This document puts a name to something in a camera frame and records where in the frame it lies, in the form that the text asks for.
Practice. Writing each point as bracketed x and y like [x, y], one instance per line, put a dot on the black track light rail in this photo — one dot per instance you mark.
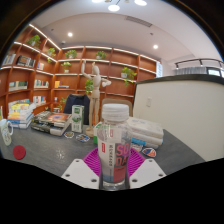
[200, 61]

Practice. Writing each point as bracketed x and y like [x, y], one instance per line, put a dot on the window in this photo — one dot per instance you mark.
[214, 72]

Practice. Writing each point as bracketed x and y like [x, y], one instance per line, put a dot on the yellow striped white mug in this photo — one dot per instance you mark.
[5, 133]

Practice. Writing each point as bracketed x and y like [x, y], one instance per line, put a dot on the grey curtain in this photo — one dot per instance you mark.
[191, 70]

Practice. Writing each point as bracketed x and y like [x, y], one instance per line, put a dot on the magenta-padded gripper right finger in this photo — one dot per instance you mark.
[148, 171]

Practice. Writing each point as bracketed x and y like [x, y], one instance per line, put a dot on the wooden shelf unit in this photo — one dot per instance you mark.
[30, 73]

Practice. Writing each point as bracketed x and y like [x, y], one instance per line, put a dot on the recessed ceiling light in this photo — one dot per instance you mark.
[70, 34]
[155, 46]

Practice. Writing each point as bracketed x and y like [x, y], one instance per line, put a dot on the orange blue printed sticker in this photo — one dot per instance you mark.
[149, 152]

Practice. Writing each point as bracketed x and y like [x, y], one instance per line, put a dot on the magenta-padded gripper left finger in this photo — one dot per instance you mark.
[78, 173]

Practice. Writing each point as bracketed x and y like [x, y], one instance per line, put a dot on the white partition with dark top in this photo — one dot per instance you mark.
[180, 116]

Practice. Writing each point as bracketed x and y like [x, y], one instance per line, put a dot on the flat round red coaster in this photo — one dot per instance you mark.
[19, 152]

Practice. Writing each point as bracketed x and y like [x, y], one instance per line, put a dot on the white wall switch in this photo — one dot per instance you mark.
[148, 102]

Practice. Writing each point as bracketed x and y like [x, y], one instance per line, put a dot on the tan chair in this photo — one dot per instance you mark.
[106, 101]

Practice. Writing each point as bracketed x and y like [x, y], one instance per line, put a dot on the round printed sticker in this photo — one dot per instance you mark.
[68, 134]
[82, 138]

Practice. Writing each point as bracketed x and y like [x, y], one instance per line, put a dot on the tall green white carton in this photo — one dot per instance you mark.
[77, 119]

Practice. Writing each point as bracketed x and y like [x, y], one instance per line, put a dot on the chair with dark jacket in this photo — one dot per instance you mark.
[76, 106]

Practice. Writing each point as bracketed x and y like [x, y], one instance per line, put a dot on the wooden artist mannequin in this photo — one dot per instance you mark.
[95, 90]

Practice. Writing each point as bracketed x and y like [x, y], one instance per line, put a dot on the ceiling air vent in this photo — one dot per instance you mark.
[139, 21]

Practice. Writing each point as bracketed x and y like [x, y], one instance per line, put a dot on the clear plastic drink bottle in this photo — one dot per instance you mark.
[113, 150]

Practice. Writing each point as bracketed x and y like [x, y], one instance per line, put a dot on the stack of dark books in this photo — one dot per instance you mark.
[51, 123]

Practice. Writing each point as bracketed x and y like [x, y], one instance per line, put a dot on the branched ceiling lamp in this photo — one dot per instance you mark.
[113, 7]

